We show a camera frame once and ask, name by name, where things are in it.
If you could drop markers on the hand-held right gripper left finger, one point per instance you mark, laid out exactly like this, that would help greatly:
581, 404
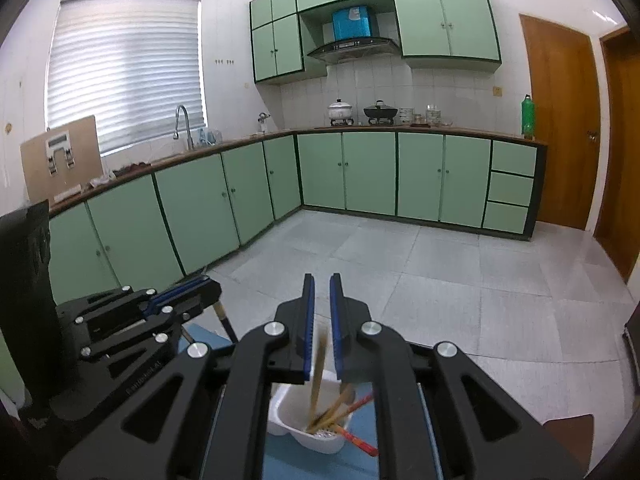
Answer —
309, 330

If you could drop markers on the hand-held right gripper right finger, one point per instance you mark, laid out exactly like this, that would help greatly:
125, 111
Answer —
334, 330

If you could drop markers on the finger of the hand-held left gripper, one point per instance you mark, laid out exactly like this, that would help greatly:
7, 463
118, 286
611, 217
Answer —
195, 302
170, 296

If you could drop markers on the plain wooden chopstick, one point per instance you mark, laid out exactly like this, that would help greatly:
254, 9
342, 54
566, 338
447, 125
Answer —
319, 375

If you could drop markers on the white plastic utensil holder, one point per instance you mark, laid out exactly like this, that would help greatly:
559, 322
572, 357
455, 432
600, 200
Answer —
287, 408

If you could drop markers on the bundle of mixed chopsticks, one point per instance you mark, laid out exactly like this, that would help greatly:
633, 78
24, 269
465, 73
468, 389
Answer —
332, 412

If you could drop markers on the green lower kitchen cabinets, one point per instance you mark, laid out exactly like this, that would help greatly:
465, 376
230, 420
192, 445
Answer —
200, 210

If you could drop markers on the blue table cloth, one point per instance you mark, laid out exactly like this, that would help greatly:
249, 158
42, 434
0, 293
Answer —
320, 466

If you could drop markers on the metal sink faucet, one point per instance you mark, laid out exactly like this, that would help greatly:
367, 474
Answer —
188, 135

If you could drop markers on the white cooking pot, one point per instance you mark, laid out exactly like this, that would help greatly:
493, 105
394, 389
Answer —
340, 111

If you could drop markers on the black wok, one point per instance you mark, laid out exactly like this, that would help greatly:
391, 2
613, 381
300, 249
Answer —
380, 111

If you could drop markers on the white window blind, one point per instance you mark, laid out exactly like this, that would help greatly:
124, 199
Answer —
125, 70

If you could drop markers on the glass jars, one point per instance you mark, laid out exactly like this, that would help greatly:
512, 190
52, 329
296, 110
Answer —
432, 115

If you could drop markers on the brown stool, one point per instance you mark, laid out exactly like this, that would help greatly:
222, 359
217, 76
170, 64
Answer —
570, 440

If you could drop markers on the green bottle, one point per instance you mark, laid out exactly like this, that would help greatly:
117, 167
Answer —
528, 117

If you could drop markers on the black chair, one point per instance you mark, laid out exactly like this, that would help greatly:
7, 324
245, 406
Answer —
632, 345

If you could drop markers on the brown wooden door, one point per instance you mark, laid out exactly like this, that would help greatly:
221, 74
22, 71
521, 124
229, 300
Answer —
622, 160
560, 125

